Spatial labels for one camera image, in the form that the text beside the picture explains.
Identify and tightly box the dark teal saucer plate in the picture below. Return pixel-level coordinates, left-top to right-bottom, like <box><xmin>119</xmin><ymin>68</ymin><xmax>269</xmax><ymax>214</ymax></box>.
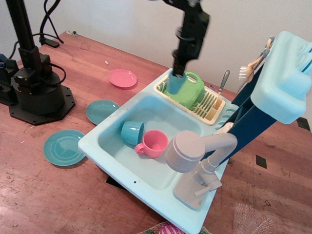
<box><xmin>86</xmin><ymin>99</ymin><xmax>119</xmax><ymax>125</ymax></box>

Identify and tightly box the teal plastic tumbler cup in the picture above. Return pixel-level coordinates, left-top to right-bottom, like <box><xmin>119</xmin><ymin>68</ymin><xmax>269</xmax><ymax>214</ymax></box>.
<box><xmin>167</xmin><ymin>73</ymin><xmax>186</xmax><ymax>95</ymax></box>

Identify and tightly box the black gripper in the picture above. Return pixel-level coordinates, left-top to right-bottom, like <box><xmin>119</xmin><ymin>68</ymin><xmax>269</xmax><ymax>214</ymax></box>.
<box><xmin>173</xmin><ymin>6</ymin><xmax>210</xmax><ymax>76</ymax></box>

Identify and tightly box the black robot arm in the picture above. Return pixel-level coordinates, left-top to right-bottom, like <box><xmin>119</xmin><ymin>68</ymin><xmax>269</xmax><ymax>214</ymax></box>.
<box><xmin>5</xmin><ymin>0</ymin><xmax>210</xmax><ymax>125</ymax></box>

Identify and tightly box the teal plate front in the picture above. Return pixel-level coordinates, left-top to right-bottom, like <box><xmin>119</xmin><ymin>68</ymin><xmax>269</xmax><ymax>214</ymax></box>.
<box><xmin>43</xmin><ymin>129</ymin><xmax>85</xmax><ymax>166</ymax></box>

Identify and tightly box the light blue toy sink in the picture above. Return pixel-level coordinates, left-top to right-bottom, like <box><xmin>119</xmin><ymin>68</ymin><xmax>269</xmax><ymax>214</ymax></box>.
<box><xmin>78</xmin><ymin>67</ymin><xmax>241</xmax><ymax>234</ymax></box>

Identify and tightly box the grey toy faucet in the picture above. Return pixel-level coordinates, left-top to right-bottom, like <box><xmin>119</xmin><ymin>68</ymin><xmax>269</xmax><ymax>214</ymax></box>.
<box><xmin>165</xmin><ymin>131</ymin><xmax>237</xmax><ymax>210</ymax></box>

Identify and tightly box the white mesh net bag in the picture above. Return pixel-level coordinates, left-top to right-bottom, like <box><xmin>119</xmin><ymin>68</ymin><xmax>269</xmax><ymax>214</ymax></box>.
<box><xmin>233</xmin><ymin>203</ymin><xmax>277</xmax><ymax>234</ymax></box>

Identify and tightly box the white bristle dish brush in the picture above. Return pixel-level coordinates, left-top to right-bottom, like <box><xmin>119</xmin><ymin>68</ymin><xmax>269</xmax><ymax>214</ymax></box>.
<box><xmin>239</xmin><ymin>57</ymin><xmax>262</xmax><ymax>83</ymax></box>

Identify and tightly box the dark blue shelf support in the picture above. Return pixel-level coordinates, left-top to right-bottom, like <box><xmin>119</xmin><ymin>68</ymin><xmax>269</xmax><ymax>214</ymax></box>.
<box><xmin>226</xmin><ymin>66</ymin><xmax>276</xmax><ymax>159</ymax></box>

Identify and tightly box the pink white mesh ball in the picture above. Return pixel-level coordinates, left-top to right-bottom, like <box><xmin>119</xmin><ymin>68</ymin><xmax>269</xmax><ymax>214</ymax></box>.
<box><xmin>158</xmin><ymin>223</ymin><xmax>184</xmax><ymax>234</ymax></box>

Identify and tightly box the pink mug in sink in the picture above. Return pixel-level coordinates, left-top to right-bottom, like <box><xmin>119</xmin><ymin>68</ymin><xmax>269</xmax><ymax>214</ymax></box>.
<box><xmin>135</xmin><ymin>130</ymin><xmax>169</xmax><ymax>158</ymax></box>

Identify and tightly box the black clamp foot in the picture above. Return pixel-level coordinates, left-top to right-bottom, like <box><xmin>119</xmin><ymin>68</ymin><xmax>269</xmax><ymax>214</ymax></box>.
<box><xmin>39</xmin><ymin>37</ymin><xmax>59</xmax><ymax>48</ymax></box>

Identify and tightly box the cream dish drying rack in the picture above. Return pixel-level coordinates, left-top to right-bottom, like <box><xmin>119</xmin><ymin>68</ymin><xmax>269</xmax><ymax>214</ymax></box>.
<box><xmin>154</xmin><ymin>75</ymin><xmax>226</xmax><ymax>125</ymax></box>

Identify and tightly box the teal mug in sink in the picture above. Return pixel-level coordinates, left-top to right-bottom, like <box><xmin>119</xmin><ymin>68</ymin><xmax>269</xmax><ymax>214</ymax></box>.
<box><xmin>121</xmin><ymin>121</ymin><xmax>144</xmax><ymax>146</ymax></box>

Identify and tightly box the black cable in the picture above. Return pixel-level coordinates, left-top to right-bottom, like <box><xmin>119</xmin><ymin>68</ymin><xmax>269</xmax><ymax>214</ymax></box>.
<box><xmin>9</xmin><ymin>0</ymin><xmax>65</xmax><ymax>59</ymax></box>

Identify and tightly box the pink plastic plate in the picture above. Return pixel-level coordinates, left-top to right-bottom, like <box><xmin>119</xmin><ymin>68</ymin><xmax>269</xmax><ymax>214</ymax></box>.
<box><xmin>108</xmin><ymin>69</ymin><xmax>137</xmax><ymax>89</ymax></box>

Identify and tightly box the green plastic cutting board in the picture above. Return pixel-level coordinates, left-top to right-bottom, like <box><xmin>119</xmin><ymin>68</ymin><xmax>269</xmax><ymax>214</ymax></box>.
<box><xmin>163</xmin><ymin>72</ymin><xmax>205</xmax><ymax>109</ymax></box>

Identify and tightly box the grey handled toy knife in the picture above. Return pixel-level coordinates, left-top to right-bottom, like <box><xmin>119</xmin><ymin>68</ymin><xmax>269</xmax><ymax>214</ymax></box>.
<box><xmin>218</xmin><ymin>70</ymin><xmax>230</xmax><ymax>95</ymax></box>

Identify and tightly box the light blue shelf top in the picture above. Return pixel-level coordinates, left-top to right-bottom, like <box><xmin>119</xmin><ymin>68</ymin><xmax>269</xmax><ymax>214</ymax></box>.
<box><xmin>251</xmin><ymin>31</ymin><xmax>312</xmax><ymax>124</ymax></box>

